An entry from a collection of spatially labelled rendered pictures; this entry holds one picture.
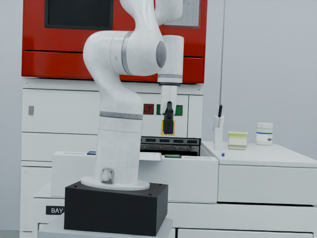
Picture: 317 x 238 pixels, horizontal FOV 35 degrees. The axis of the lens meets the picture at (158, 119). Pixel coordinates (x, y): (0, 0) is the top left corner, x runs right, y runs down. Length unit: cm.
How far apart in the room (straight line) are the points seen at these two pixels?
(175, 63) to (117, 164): 47
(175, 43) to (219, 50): 215
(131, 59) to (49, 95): 104
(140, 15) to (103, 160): 40
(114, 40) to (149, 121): 97
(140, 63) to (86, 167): 50
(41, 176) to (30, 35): 63
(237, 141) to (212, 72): 184
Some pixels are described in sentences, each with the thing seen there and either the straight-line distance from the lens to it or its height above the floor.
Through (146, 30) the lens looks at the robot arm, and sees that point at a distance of 133.
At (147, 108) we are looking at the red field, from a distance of 227.
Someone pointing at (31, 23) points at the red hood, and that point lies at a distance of 230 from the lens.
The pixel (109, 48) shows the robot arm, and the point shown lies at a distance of 135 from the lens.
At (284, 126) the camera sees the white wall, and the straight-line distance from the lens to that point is 390.
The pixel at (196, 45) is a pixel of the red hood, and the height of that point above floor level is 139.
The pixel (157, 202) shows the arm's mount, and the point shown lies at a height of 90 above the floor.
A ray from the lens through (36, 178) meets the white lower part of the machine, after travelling 236.
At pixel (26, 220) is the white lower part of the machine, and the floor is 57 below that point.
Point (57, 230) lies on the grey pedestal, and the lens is 132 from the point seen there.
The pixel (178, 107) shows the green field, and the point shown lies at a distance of 227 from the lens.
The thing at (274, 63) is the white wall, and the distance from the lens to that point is 387.
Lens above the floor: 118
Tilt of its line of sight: 3 degrees down
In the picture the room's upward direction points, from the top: 2 degrees clockwise
